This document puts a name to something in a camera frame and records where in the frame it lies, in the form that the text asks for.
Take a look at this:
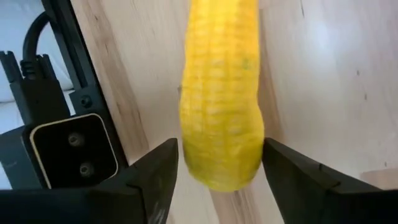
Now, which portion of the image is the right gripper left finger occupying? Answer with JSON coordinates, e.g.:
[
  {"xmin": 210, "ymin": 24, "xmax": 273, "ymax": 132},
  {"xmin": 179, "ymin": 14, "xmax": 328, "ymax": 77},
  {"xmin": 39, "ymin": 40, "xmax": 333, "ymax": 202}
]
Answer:
[{"xmin": 0, "ymin": 138, "xmax": 180, "ymax": 224}]

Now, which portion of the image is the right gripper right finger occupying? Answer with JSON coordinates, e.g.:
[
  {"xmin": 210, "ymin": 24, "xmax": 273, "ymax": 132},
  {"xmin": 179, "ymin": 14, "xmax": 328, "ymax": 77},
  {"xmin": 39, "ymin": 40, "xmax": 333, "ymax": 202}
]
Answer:
[{"xmin": 262, "ymin": 138, "xmax": 398, "ymax": 224}]

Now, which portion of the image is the yellow corn cob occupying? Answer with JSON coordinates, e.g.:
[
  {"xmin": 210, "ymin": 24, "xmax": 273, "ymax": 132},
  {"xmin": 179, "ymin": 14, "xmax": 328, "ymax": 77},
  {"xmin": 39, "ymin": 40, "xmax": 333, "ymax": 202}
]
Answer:
[{"xmin": 179, "ymin": 0, "xmax": 266, "ymax": 193}]

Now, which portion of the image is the black table-level camera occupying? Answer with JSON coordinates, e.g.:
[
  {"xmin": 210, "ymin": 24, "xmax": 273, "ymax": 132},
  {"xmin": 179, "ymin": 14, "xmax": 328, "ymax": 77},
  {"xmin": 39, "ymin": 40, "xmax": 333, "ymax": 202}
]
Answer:
[{"xmin": 0, "ymin": 113, "xmax": 119, "ymax": 190}]

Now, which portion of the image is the black camera cable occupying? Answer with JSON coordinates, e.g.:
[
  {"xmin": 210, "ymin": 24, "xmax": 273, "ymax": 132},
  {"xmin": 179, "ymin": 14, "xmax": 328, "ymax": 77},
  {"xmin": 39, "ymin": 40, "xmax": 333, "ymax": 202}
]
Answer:
[{"xmin": 20, "ymin": 11, "xmax": 72, "ymax": 125}]

